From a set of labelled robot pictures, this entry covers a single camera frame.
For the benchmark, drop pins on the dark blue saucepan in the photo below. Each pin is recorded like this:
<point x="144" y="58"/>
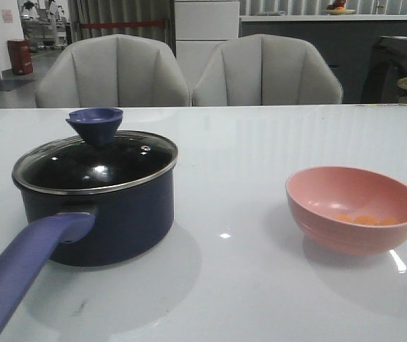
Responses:
<point x="83" y="230"/>

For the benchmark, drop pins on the glass lid with blue knob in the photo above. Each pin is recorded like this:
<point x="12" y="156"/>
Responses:
<point x="99" y="159"/>

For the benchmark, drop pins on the pink bowl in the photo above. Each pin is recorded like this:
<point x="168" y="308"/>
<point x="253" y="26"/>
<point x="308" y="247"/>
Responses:
<point x="317" y="194"/>

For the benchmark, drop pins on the orange ham slices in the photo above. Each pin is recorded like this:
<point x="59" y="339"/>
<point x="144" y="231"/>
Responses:
<point x="367" y="220"/>

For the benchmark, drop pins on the right beige chair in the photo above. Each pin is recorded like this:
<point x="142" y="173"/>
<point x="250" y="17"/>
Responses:
<point x="263" y="69"/>

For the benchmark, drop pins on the beige chair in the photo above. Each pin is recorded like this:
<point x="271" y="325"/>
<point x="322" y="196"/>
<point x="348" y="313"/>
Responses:
<point x="114" y="71"/>
<point x="263" y="69"/>

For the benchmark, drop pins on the left beige chair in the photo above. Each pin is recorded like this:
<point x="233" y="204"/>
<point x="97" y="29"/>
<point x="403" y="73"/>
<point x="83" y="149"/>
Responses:
<point x="114" y="71"/>

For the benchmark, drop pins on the white cabinet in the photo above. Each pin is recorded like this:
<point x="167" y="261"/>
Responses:
<point x="199" y="27"/>

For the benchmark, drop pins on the red barrier belt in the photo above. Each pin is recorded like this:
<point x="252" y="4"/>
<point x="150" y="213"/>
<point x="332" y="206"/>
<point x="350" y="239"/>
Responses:
<point x="119" y="25"/>

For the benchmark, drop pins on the grey counter with white top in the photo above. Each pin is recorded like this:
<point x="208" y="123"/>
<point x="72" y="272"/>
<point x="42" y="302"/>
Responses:
<point x="345" y="41"/>

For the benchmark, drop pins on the fruit plate on counter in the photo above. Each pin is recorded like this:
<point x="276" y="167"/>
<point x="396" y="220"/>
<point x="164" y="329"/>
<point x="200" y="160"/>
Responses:
<point x="338" y="7"/>

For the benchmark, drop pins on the red bin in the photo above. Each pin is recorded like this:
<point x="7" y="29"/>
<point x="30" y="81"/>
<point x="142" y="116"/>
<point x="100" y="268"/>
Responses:
<point x="21" y="63"/>

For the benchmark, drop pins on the dark appliance at right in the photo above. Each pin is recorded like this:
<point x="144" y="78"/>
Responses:
<point x="388" y="64"/>

